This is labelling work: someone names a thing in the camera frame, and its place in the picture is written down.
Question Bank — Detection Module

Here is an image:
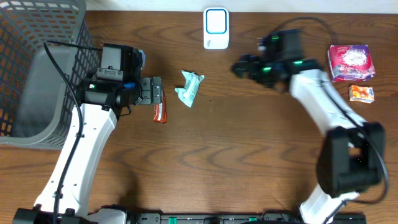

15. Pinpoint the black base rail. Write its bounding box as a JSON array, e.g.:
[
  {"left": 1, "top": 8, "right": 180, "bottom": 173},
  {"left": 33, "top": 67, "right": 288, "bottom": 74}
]
[{"left": 133, "top": 212, "right": 368, "bottom": 224}]

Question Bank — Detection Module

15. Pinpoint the mint green snack wrapper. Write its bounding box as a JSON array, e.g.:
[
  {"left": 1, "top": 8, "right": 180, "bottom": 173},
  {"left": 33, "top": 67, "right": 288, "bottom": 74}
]
[{"left": 175, "top": 70, "right": 205, "bottom": 108}]

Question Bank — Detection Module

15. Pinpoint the grey plastic mesh basket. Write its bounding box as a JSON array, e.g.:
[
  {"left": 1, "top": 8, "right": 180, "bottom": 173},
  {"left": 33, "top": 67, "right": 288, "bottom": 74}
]
[{"left": 1, "top": 0, "right": 100, "bottom": 150}]

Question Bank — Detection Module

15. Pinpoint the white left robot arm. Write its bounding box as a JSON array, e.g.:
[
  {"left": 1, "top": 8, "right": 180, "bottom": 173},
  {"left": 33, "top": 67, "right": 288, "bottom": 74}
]
[{"left": 12, "top": 44, "right": 163, "bottom": 224}]

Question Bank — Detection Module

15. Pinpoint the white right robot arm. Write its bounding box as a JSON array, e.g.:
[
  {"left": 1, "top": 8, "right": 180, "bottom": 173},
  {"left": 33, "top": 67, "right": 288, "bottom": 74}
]
[{"left": 231, "top": 54, "right": 389, "bottom": 223}]

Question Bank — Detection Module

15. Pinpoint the red snack bar wrapper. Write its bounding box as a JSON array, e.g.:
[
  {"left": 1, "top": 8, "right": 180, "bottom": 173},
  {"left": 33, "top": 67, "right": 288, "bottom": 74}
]
[{"left": 153, "top": 90, "right": 167, "bottom": 124}]

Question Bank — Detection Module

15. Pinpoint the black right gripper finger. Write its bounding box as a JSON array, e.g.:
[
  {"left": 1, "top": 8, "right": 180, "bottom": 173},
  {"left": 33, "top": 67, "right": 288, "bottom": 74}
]
[
  {"left": 239, "top": 54, "right": 259, "bottom": 62},
  {"left": 231, "top": 60, "right": 252, "bottom": 78}
]

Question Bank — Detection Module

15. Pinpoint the white barcode scanner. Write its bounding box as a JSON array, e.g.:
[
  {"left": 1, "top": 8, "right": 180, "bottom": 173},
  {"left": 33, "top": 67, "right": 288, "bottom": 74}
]
[{"left": 203, "top": 7, "right": 229, "bottom": 50}]

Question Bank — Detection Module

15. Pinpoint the orange juice carton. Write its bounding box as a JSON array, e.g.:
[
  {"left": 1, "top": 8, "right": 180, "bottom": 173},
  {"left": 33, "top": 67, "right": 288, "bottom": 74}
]
[{"left": 349, "top": 85, "right": 374, "bottom": 103}]

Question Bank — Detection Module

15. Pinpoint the purple sanitary pad pack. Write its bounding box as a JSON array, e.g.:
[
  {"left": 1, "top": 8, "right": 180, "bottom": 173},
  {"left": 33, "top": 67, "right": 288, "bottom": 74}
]
[{"left": 327, "top": 45, "right": 376, "bottom": 82}]

